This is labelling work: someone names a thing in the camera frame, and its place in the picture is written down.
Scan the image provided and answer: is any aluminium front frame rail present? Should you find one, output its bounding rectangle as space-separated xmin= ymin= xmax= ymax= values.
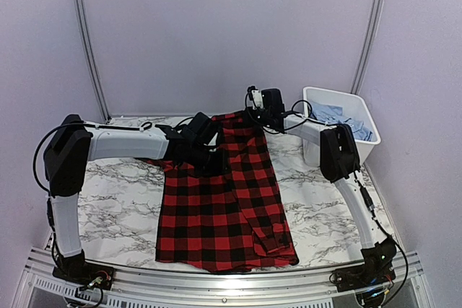
xmin=10 ymin=248 xmax=434 ymax=308

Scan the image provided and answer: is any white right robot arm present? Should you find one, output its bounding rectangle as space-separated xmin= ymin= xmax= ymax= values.
xmin=245 ymin=86 xmax=385 ymax=251

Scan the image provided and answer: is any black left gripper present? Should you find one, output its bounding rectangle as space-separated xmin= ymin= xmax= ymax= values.
xmin=187 ymin=142 xmax=232 ymax=177

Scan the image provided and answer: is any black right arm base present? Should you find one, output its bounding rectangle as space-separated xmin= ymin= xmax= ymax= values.
xmin=329 ymin=237 xmax=397 ymax=292

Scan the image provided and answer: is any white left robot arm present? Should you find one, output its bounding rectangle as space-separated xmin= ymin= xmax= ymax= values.
xmin=43 ymin=113 xmax=228 ymax=283

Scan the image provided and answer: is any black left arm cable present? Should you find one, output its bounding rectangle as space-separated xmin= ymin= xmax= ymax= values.
xmin=32 ymin=122 xmax=152 ymax=193

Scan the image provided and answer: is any left aluminium corner post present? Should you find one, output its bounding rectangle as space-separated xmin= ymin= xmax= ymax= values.
xmin=74 ymin=0 xmax=111 ymax=123

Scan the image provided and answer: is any aluminium corner post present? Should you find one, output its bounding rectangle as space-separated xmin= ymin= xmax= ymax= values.
xmin=350 ymin=0 xmax=384 ymax=95
xmin=74 ymin=0 xmax=111 ymax=123

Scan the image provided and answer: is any red black plaid shirt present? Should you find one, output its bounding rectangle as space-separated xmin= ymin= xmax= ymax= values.
xmin=147 ymin=111 xmax=299 ymax=273

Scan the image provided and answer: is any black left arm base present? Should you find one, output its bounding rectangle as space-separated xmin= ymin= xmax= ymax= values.
xmin=52 ymin=252 xmax=115 ymax=290

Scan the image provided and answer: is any light blue shirt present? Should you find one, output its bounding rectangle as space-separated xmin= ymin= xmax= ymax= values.
xmin=310 ymin=102 xmax=373 ymax=141

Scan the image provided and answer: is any white plastic laundry bin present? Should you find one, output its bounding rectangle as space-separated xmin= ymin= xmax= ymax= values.
xmin=303 ymin=87 xmax=381 ymax=164

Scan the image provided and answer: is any right aluminium corner post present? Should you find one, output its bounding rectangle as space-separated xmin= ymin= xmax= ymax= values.
xmin=350 ymin=0 xmax=384 ymax=95

